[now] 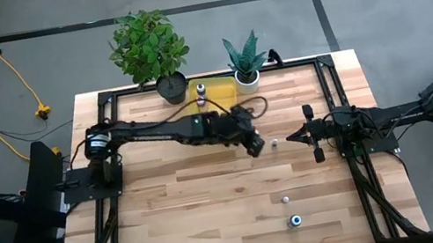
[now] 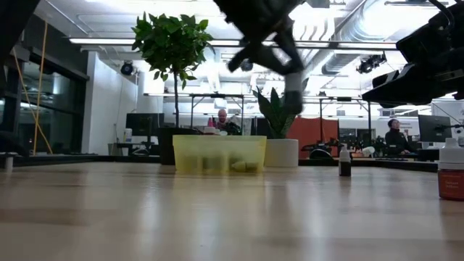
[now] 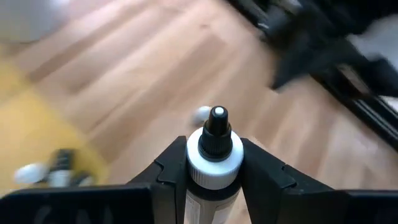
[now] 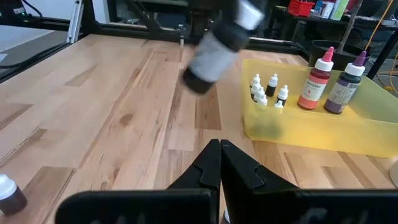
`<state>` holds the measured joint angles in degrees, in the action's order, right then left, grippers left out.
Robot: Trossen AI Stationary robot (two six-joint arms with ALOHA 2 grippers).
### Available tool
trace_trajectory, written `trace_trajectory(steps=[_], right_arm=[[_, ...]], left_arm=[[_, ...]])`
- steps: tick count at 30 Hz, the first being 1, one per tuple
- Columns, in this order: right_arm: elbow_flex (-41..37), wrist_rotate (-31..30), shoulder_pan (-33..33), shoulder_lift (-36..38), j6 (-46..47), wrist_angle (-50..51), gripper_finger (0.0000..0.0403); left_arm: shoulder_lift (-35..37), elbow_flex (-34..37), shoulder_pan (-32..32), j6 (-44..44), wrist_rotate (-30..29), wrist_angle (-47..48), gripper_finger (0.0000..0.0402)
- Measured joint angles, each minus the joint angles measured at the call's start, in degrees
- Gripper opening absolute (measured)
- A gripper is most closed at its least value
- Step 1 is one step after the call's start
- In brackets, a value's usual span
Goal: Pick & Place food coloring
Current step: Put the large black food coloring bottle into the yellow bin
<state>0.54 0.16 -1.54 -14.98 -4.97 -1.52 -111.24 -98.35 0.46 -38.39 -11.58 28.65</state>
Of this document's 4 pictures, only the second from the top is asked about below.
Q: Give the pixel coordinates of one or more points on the white jug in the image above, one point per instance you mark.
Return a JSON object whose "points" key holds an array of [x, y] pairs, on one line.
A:
{"points": [[127, 136]]}

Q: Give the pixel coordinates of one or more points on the small dropper bottle purple label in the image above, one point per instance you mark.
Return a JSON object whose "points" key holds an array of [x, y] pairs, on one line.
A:
{"points": [[237, 166]]}

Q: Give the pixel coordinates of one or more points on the black aluminium table frame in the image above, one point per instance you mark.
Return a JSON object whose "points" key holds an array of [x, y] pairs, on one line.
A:
{"points": [[90, 159]]}

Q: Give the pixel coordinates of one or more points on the black round wall speaker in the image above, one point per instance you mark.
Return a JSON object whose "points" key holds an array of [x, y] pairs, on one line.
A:
{"points": [[127, 68]]}

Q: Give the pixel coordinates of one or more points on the small dropper bottle lime label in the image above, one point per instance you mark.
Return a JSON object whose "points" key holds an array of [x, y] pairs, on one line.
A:
{"points": [[252, 166]]}

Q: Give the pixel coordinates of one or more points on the black ceiling-mounted device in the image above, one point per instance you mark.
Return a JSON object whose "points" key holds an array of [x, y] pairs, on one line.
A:
{"points": [[370, 63]]}

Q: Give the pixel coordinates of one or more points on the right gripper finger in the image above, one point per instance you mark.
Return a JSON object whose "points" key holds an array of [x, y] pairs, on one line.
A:
{"points": [[398, 87], [391, 103]]}

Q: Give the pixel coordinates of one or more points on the tall red coloring bottle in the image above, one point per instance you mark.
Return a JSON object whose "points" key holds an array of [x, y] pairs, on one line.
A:
{"points": [[209, 130]]}

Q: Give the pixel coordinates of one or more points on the black computer monitor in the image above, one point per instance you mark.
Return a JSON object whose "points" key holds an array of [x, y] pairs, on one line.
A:
{"points": [[143, 125], [433, 128]]}

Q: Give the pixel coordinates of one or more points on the leafy tree in black pot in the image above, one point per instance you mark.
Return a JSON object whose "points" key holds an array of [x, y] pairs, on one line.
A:
{"points": [[170, 43]]}

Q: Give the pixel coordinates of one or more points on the snake plant in white pot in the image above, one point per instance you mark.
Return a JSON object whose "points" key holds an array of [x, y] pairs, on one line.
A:
{"points": [[281, 154]]}

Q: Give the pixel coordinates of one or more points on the silver ceiling duct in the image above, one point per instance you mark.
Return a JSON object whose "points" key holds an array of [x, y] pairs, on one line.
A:
{"points": [[340, 47]]}

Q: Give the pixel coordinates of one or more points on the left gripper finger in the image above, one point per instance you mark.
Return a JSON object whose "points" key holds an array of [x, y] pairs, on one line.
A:
{"points": [[298, 54], [282, 64]]}

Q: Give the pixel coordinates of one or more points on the person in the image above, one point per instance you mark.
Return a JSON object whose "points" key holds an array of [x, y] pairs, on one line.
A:
{"points": [[222, 117], [397, 139]]}

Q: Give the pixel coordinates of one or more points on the long ceiling light strip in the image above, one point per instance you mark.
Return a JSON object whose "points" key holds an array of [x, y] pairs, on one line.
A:
{"points": [[101, 41]]}

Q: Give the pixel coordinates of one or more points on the small dropper bottle orange label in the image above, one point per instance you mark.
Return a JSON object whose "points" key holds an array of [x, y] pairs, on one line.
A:
{"points": [[451, 185]]}

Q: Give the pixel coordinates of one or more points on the orange partition panel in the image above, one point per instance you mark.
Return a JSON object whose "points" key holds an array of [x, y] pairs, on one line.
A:
{"points": [[315, 130]]}

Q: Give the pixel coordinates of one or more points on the translucent yellow plastic bin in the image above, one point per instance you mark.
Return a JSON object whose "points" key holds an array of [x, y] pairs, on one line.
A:
{"points": [[217, 143]]}

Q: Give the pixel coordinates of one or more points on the small white-capped dropper bottle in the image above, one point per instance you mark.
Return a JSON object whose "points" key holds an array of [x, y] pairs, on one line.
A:
{"points": [[344, 169]]}

